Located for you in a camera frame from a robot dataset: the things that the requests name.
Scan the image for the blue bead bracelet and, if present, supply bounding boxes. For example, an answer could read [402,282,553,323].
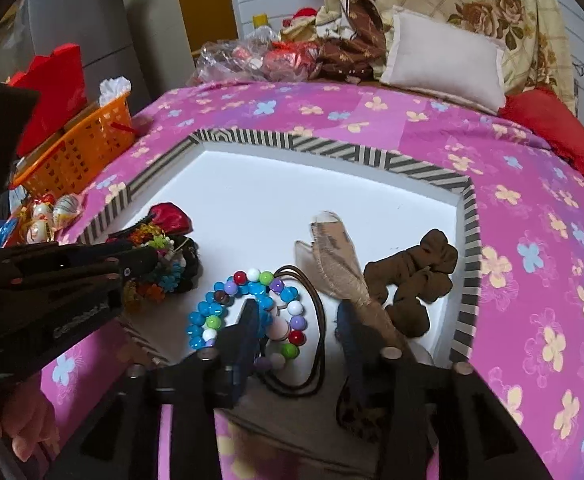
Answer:
[185,278,301,352]

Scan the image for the multicolour round bead bracelet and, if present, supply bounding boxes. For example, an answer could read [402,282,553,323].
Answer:
[201,266,308,372]

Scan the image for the colourful flower bead bracelets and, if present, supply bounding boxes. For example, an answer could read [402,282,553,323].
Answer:
[121,221,186,306]

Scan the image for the striped white jewelry box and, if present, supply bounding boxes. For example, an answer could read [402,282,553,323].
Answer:
[78,127,483,396]

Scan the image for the left hand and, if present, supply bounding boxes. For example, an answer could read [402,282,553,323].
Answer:
[0,372,55,462]

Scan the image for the blue plastic wrapper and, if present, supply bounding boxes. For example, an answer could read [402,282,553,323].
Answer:
[0,217,19,249]

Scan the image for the brown scrunchie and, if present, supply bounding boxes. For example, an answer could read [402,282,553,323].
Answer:
[363,229,458,339]

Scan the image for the beige fabric hair bow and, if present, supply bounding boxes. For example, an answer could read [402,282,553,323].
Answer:
[294,211,414,360]

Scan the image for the pink floral bed sheet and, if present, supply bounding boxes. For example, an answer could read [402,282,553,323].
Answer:
[64,82,584,479]

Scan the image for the red velvet bow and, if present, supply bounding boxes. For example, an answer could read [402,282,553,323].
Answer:
[106,203,193,246]

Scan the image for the orange plastic basket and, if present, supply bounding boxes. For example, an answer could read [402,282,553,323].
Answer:
[10,92,136,198]

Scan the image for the red gift bag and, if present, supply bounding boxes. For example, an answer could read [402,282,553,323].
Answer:
[7,44,88,157]

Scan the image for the white tissue paper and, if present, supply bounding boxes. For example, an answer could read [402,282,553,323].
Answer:
[98,77,131,107]

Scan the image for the grey refrigerator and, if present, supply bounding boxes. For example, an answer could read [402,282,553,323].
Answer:
[0,0,194,112]

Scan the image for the red cushion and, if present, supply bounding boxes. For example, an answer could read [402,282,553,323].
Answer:
[498,88,584,176]

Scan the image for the clear plastic bag of items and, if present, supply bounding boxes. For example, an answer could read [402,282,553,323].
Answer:
[188,25,321,86]

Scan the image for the beige pillow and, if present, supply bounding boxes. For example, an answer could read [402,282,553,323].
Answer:
[381,6,506,115]

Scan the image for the santa plush toy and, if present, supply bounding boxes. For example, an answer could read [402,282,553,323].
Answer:
[280,8,318,42]

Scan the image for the floral beige quilt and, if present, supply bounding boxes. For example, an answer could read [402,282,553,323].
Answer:
[316,0,575,110]

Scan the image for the black cord necklace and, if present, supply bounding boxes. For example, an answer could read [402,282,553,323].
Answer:
[256,263,328,400]

